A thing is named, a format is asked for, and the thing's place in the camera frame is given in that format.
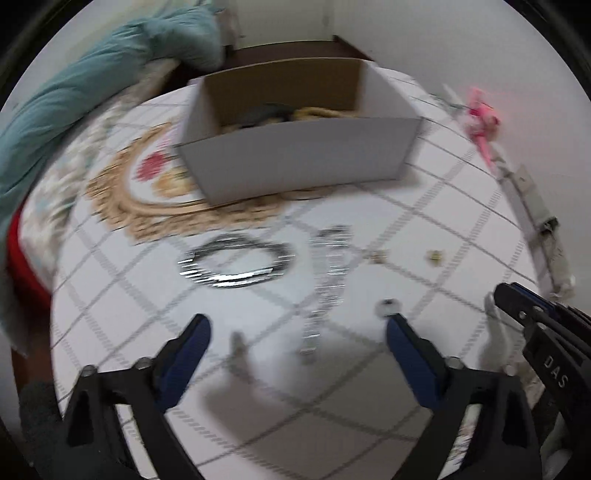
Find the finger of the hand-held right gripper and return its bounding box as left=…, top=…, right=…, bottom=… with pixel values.
left=493, top=282, right=539, bottom=330
left=510, top=282, right=568, bottom=313

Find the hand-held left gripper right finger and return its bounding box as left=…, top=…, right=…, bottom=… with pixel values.
left=387, top=315, right=544, bottom=480

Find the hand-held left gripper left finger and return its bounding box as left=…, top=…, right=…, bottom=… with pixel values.
left=62, top=314, right=213, bottom=480

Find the silver chain necklace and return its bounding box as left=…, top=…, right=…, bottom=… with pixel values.
left=298, top=224, right=356, bottom=365

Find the white cardboard box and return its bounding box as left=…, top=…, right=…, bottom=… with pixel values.
left=173, top=58, right=424, bottom=206

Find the beige beaded bracelet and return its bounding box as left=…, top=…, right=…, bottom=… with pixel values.
left=293, top=106, right=358, bottom=121

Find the pink plush toy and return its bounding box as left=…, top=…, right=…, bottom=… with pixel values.
left=463, top=86, right=505, bottom=168

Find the red bed base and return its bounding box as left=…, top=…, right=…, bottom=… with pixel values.
left=6, top=212, right=52, bottom=315

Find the checked bed sheet mattress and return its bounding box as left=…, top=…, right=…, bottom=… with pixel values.
left=18, top=60, right=178, bottom=287

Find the teal quilt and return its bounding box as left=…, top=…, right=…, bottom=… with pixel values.
left=0, top=0, right=227, bottom=342

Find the white wall outlet panel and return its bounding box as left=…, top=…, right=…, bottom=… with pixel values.
left=496, top=164, right=561, bottom=241
left=533, top=219, right=576, bottom=297

